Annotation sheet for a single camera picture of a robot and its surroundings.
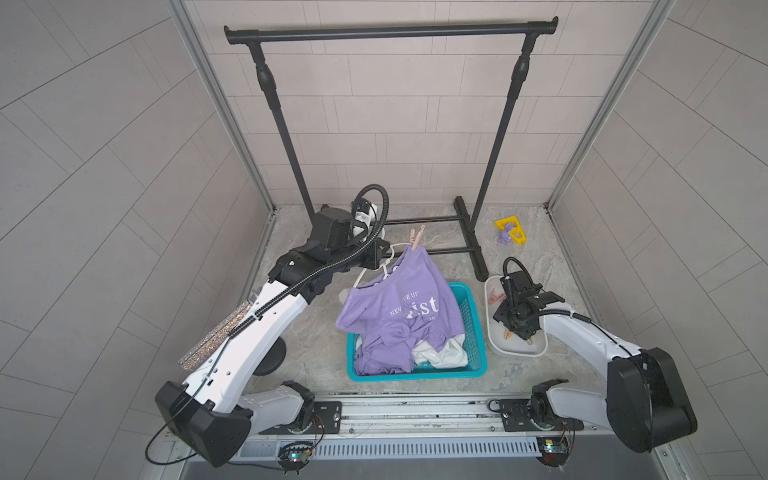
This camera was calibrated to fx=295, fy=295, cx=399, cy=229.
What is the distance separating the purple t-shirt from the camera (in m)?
0.71

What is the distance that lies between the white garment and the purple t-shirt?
0.01 metres

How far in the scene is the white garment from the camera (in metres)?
0.77
